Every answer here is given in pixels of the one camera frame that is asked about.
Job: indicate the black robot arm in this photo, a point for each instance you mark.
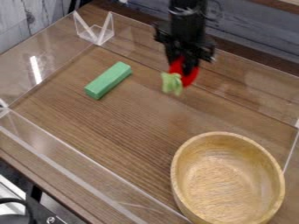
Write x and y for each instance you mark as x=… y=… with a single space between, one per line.
x=189 y=17

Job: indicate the clear acrylic enclosure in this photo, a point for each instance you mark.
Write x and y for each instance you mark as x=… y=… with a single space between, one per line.
x=99 y=154

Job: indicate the wooden bowl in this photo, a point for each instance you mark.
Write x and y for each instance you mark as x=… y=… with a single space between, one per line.
x=227 y=180

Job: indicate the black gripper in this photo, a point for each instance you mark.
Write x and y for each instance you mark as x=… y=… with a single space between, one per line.
x=178 y=45

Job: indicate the green rectangular block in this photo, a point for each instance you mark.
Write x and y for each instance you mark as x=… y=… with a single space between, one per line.
x=108 y=79

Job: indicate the black metal clamp base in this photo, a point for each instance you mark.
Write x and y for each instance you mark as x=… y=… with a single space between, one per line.
x=44 y=216

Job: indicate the red plush radish toy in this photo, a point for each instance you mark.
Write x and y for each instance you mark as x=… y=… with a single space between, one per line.
x=177 y=80

